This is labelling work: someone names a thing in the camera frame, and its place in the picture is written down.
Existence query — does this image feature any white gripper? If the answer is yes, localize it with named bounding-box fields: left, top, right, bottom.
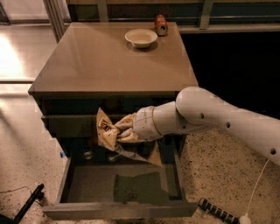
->
left=115, top=106, right=162, bottom=144

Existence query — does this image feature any brown chip bag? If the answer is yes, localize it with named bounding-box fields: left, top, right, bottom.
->
left=96, top=108, right=162, bottom=167

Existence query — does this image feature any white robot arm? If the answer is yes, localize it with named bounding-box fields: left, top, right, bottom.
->
left=116, top=87, right=280, bottom=165

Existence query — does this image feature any open grey middle drawer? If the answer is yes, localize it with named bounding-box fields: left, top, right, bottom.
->
left=43, top=137, right=197, bottom=221

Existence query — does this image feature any grey drawer cabinet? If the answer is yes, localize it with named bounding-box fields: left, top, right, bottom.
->
left=29, top=22, right=198, bottom=159

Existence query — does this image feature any grey top drawer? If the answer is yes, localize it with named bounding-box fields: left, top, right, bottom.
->
left=42, top=115, right=97, bottom=138

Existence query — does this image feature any small silver can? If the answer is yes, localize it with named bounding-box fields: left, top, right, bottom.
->
left=83, top=151, right=94, bottom=160

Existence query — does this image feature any white bowl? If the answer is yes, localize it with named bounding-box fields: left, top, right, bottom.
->
left=125, top=29, right=158, bottom=49

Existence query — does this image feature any orange soda can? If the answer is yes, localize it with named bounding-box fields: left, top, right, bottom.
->
left=154, top=15, right=168, bottom=36

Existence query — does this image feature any black power strip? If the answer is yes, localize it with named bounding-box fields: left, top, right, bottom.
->
left=198, top=198, right=240, bottom=224

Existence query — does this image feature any black stand leg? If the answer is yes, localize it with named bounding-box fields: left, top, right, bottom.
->
left=0, top=184, right=45, bottom=224

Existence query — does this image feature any white cable with plug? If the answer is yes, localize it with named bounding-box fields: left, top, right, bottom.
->
left=239, top=158, right=272, bottom=224

